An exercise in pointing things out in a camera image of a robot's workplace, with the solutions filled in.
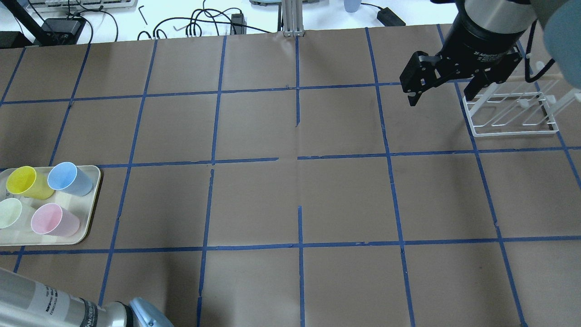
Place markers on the aluminium frame post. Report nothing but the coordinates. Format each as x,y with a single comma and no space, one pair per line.
292,18

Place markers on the black power adapter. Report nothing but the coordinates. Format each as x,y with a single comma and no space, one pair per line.
388,18

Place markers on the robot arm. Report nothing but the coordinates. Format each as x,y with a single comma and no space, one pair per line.
27,303
559,19

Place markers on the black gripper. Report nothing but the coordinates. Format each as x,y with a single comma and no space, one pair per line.
480,40

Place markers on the white wire cup rack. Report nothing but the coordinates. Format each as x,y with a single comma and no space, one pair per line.
519,108

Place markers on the blue cup on desk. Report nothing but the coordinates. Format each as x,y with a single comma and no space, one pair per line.
351,6

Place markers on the pale green cup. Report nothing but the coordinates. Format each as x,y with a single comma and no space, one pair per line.
11,210

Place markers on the yellow cup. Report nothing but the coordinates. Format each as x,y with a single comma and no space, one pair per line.
29,182

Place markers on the pink cup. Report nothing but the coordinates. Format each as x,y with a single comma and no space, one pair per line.
53,220

